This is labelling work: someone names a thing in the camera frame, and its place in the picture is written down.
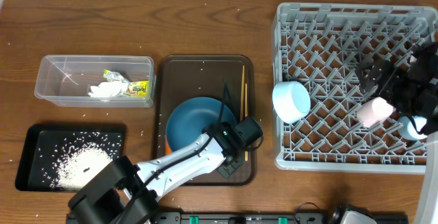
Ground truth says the pink cup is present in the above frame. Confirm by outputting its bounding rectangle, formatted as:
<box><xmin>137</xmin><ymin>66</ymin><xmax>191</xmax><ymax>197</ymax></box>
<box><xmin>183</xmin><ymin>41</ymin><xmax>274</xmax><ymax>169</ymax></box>
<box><xmin>357</xmin><ymin>97</ymin><xmax>394</xmax><ymax>128</ymax></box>

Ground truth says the blue cup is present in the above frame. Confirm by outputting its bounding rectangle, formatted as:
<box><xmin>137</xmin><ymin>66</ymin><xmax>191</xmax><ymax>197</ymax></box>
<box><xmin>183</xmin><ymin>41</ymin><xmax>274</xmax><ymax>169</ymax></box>
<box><xmin>398</xmin><ymin>116</ymin><xmax>427</xmax><ymax>140</ymax></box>

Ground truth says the blue plate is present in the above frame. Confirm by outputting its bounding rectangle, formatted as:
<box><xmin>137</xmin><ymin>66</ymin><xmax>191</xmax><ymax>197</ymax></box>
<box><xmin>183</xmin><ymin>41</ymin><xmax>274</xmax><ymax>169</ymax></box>
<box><xmin>166</xmin><ymin>97</ymin><xmax>222</xmax><ymax>152</ymax></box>

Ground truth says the light blue bowl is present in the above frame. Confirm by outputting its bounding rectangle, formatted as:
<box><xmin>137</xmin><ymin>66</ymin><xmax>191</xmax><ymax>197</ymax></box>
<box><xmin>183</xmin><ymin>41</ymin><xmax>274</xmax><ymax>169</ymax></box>
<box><xmin>272</xmin><ymin>82</ymin><xmax>311</xmax><ymax>123</ymax></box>

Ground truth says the yellow foil snack wrapper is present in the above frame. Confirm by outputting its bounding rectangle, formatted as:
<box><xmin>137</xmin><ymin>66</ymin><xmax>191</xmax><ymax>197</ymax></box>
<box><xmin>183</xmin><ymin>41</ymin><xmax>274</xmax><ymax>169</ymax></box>
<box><xmin>103</xmin><ymin>69</ymin><xmax>149</xmax><ymax>97</ymax></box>

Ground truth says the white tissue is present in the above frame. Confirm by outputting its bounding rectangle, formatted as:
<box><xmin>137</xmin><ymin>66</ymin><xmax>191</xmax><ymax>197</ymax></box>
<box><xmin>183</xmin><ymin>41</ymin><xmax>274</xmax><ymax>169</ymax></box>
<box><xmin>88</xmin><ymin>81</ymin><xmax>129</xmax><ymax>98</ymax></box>

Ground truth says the white rice pile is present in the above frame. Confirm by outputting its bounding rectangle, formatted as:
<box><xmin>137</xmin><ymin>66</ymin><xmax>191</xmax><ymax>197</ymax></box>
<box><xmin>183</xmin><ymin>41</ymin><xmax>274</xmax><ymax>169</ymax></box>
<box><xmin>29</xmin><ymin>131</ymin><xmax>124</xmax><ymax>191</ymax></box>

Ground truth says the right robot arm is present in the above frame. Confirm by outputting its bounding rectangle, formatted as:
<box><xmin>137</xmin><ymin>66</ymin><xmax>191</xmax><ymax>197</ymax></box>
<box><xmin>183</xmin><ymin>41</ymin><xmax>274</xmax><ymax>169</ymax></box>
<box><xmin>355</xmin><ymin>42</ymin><xmax>437</xmax><ymax>223</ymax></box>

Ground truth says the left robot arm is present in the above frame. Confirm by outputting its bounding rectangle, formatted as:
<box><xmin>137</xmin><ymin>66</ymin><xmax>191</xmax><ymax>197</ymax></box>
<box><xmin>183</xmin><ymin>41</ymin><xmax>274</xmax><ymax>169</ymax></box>
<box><xmin>68</xmin><ymin>116</ymin><xmax>263</xmax><ymax>223</ymax></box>

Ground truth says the grey dishwasher rack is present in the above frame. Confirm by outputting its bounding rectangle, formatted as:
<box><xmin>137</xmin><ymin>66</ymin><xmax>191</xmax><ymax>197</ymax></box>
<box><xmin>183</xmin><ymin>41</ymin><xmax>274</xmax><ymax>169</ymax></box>
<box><xmin>272</xmin><ymin>3</ymin><xmax>437</xmax><ymax>174</ymax></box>

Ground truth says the black waste tray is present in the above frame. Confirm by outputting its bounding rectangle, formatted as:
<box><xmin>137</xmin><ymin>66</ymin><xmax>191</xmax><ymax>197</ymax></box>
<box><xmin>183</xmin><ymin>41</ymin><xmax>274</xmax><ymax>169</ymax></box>
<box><xmin>15</xmin><ymin>124</ymin><xmax>126</xmax><ymax>192</ymax></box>

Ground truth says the orange carrot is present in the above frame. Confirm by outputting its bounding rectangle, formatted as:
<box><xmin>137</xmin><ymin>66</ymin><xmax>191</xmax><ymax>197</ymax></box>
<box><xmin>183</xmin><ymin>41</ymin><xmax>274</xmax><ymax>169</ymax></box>
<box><xmin>165</xmin><ymin>139</ymin><xmax>172</xmax><ymax>155</ymax></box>

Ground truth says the right wooden chopstick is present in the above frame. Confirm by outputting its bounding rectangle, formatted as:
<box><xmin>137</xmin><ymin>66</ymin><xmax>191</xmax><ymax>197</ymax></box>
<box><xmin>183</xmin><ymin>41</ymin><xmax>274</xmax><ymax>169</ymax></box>
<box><xmin>244</xmin><ymin>83</ymin><xmax>248</xmax><ymax>162</ymax></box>

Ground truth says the wooden chopstick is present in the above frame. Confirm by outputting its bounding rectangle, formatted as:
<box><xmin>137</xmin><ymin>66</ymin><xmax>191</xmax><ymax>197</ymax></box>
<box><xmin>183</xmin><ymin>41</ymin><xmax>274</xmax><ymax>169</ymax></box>
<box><xmin>240</xmin><ymin>65</ymin><xmax>245</xmax><ymax>121</ymax></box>
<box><xmin>244</xmin><ymin>83</ymin><xmax>248</xmax><ymax>162</ymax></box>

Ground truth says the left wooden chopstick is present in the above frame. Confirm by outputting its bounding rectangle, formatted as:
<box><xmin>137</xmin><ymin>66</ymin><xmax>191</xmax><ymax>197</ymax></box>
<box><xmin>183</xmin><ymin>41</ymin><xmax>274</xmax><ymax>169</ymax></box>
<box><xmin>240</xmin><ymin>65</ymin><xmax>245</xmax><ymax>121</ymax></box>

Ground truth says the brown serving tray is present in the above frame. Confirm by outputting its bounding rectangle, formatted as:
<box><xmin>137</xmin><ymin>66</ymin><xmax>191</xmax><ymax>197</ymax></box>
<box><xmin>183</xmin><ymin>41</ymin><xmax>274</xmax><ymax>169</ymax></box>
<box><xmin>152</xmin><ymin>54</ymin><xmax>257</xmax><ymax>187</ymax></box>

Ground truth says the clear plastic bin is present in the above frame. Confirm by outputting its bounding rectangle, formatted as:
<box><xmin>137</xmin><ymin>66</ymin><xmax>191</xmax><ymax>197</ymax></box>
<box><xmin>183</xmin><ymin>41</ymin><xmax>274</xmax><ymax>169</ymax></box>
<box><xmin>34</xmin><ymin>55</ymin><xmax>155</xmax><ymax>108</ymax></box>

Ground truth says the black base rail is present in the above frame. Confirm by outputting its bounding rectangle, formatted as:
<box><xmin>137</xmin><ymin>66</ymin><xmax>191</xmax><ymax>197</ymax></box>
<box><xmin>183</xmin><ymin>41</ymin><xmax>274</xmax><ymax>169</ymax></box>
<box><xmin>65</xmin><ymin>203</ymin><xmax>409</xmax><ymax>224</ymax></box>

